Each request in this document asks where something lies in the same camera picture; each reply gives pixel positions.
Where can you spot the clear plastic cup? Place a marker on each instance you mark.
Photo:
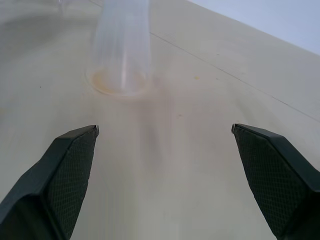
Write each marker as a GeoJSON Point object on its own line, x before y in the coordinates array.
{"type": "Point", "coordinates": [122, 47]}

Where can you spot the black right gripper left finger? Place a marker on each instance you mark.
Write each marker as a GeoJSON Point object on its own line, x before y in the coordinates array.
{"type": "Point", "coordinates": [50, 180]}

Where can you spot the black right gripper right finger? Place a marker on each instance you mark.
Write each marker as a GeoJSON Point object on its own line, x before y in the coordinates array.
{"type": "Point", "coordinates": [275, 180]}

